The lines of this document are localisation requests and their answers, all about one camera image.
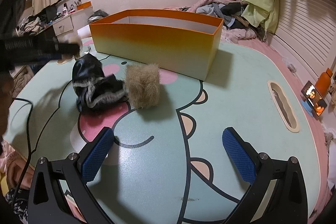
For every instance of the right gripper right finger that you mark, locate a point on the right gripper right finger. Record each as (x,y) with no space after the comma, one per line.
(276,193)

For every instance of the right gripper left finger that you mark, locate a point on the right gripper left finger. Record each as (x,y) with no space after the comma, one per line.
(47,202)

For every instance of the tan furry hair claw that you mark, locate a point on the tan furry hair claw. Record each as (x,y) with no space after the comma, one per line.
(143,85)

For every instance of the white drawer cabinet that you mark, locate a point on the white drawer cabinet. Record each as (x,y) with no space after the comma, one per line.
(73,21)

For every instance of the small orange box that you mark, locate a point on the small orange box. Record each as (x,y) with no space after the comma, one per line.
(84,5)

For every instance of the smartphone on blue stand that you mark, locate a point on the smartphone on blue stand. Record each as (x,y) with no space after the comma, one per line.
(312,101)

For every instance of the orange water bottle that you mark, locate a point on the orange water bottle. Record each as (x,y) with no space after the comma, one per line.
(323,83)

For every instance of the orange gradient storage box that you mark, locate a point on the orange gradient storage box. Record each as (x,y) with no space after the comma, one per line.
(178,41)

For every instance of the lime green hanging garment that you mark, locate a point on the lime green hanging garment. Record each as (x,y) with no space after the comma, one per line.
(262,12)

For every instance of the pile of clothes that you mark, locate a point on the pile of clothes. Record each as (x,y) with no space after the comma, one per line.
(230,11)

